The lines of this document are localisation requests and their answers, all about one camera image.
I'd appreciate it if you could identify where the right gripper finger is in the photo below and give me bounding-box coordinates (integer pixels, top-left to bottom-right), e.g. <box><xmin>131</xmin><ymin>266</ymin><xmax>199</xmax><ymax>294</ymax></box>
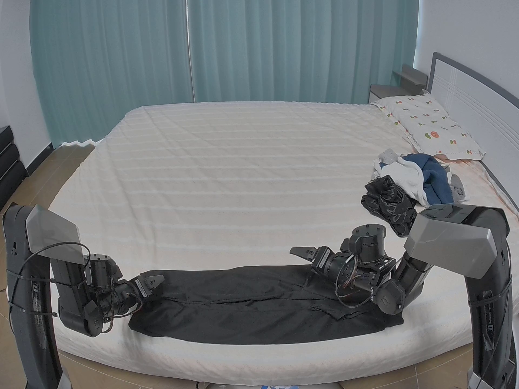
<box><xmin>289</xmin><ymin>246</ymin><xmax>321</xmax><ymax>263</ymax></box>

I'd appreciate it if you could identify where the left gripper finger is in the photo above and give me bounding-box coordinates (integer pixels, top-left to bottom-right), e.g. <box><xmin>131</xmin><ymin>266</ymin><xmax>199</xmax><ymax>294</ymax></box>
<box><xmin>144</xmin><ymin>273</ymin><xmax>166</xmax><ymax>293</ymax></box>

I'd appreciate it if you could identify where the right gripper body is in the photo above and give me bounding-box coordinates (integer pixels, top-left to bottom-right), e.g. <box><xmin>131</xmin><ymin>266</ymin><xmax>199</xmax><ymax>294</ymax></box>
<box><xmin>310</xmin><ymin>246</ymin><xmax>356</xmax><ymax>287</ymax></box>

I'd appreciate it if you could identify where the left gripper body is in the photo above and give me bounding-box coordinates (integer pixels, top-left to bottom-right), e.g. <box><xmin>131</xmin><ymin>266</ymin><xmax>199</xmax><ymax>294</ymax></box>
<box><xmin>121</xmin><ymin>276</ymin><xmax>152</xmax><ymax>308</ymax></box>

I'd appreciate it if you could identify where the black T-shirt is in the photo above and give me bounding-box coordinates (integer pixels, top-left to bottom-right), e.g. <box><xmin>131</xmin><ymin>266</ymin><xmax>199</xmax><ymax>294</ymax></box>
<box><xmin>128</xmin><ymin>264</ymin><xmax>404</xmax><ymax>345</ymax></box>

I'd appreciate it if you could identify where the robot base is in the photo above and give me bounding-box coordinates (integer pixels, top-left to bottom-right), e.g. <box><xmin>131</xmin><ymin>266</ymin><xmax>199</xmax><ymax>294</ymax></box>
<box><xmin>195</xmin><ymin>381</ymin><xmax>337</xmax><ymax>389</ymax></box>

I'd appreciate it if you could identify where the black lace garment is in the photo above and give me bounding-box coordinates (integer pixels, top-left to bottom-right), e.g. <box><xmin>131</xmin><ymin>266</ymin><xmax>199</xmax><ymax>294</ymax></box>
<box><xmin>361</xmin><ymin>175</ymin><xmax>418</xmax><ymax>237</ymax></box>

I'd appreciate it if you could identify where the bed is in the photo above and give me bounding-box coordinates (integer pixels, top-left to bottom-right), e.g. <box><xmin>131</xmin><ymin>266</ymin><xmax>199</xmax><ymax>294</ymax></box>
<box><xmin>24</xmin><ymin>51</ymin><xmax>519</xmax><ymax>383</ymax></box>

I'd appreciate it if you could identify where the white garment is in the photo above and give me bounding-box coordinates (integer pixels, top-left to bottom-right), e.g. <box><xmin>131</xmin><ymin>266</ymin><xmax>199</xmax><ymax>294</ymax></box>
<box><xmin>373</xmin><ymin>162</ymin><xmax>430</xmax><ymax>207</ymax></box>

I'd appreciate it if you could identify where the dark blue garment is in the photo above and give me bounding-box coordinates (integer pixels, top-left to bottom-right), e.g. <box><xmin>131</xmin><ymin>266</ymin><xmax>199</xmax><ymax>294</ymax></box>
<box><xmin>403</xmin><ymin>153</ymin><xmax>454</xmax><ymax>206</ymax></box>

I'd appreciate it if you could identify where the white printed pillow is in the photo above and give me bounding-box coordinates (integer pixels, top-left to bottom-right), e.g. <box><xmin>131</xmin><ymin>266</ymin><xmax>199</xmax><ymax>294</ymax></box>
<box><xmin>371</xmin><ymin>93</ymin><xmax>486</xmax><ymax>161</ymax></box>

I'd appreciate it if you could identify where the grey bedside table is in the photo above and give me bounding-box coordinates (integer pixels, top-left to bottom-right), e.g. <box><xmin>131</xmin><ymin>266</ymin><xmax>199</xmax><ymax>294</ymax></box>
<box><xmin>369</xmin><ymin>64</ymin><xmax>428</xmax><ymax>104</ymax></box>

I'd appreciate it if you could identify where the black chest of drawers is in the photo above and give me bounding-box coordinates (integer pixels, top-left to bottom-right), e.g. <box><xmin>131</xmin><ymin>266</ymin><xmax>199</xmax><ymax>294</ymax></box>
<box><xmin>0</xmin><ymin>125</ymin><xmax>27</xmax><ymax>210</ymax></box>

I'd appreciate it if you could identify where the blue-green curtain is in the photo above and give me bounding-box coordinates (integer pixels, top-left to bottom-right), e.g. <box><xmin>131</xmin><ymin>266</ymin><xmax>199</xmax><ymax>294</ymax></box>
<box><xmin>187</xmin><ymin>0</ymin><xmax>420</xmax><ymax>104</ymax></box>
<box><xmin>30</xmin><ymin>0</ymin><xmax>195</xmax><ymax>147</ymax></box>

